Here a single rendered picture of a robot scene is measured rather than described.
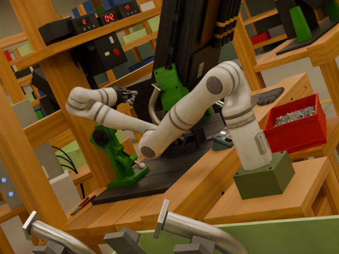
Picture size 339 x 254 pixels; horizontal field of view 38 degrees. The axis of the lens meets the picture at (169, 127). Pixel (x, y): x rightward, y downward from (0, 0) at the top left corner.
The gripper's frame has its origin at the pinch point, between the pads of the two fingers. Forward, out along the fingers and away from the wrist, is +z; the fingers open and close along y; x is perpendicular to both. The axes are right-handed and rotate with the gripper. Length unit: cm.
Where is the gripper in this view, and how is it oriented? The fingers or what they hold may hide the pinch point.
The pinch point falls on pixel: (133, 93)
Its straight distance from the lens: 202.0
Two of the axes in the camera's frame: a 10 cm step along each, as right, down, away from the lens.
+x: -3.7, 8.3, 4.2
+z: 5.9, -1.4, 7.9
